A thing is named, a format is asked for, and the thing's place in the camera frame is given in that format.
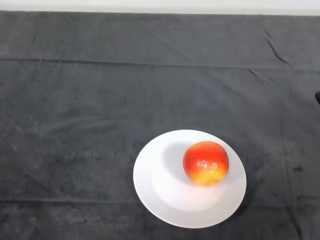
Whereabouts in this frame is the white round plate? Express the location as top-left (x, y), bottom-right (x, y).
top-left (132, 129), bottom-right (248, 229)

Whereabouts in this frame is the red yellow apple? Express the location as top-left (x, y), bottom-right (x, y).
top-left (182, 140), bottom-right (230, 188)

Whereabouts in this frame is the dark grey cloth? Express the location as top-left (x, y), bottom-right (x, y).
top-left (0, 10), bottom-right (320, 240)

